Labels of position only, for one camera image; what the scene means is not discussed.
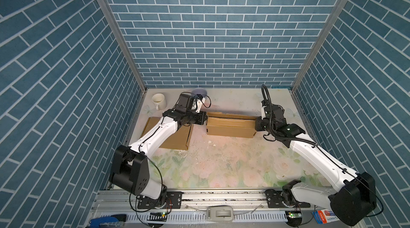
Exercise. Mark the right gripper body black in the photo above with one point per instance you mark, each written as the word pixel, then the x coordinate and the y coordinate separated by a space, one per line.
pixel 262 125

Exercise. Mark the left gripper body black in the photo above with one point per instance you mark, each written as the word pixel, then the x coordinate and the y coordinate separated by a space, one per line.
pixel 192 117

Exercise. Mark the brown cardboard box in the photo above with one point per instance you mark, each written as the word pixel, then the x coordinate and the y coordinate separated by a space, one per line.
pixel 180 140

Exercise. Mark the brown cardboard sheet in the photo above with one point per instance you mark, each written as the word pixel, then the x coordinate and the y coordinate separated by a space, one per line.
pixel 230 125

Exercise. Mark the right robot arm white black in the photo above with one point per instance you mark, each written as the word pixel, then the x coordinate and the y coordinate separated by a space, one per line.
pixel 352 195

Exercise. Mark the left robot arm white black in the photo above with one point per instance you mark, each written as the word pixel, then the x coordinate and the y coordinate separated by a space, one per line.
pixel 130 164

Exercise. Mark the lavender speckled ceramic cup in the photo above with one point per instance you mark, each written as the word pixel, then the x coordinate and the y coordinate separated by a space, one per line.
pixel 199 91

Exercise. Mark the white ceramic mug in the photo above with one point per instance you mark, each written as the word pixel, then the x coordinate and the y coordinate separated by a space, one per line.
pixel 159 101

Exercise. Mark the small green circuit board right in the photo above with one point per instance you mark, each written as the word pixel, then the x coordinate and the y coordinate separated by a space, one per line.
pixel 294 215

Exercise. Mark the white red blue carton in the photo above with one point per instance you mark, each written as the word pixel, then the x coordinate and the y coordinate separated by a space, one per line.
pixel 324 216

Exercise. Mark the blue tool at bottom left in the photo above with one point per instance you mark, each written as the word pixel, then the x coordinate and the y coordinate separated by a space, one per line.
pixel 113 221

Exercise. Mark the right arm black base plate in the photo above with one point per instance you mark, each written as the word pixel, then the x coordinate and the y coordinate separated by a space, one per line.
pixel 274 199

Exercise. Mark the aluminium mounting rail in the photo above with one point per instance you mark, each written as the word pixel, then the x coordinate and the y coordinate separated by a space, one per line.
pixel 239 199

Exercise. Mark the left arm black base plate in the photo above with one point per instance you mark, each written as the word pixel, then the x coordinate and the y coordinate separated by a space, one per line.
pixel 173 198

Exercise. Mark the grey plastic handle clamp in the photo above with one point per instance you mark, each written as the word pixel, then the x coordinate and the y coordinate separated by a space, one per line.
pixel 223 213

